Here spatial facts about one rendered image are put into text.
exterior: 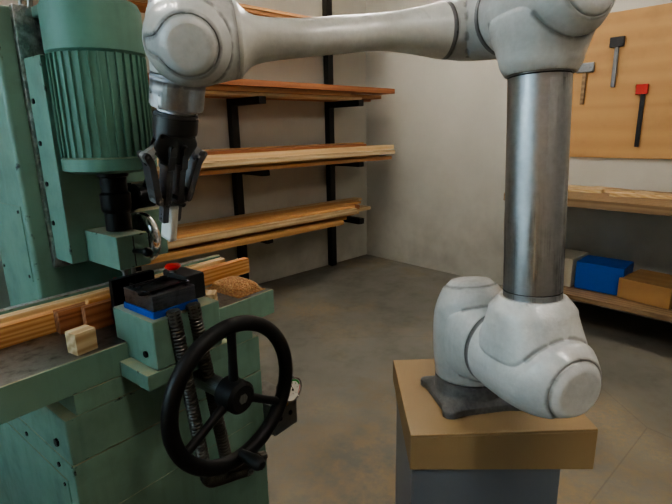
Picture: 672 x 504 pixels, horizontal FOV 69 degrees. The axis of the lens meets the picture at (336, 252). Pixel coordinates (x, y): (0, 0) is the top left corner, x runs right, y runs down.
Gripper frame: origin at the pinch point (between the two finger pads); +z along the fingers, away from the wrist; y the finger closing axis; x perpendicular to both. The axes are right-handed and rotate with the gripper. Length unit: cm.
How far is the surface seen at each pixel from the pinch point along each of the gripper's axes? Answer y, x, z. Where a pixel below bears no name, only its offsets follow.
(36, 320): 19.1, -11.8, 21.4
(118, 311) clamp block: 10.2, 1.0, 15.7
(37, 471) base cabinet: 23, -6, 53
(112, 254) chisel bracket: 4.2, -12.7, 11.4
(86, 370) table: 17.8, 4.7, 23.0
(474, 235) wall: -334, -60, 89
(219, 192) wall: -184, -209, 85
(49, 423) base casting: 22.4, 0.4, 35.4
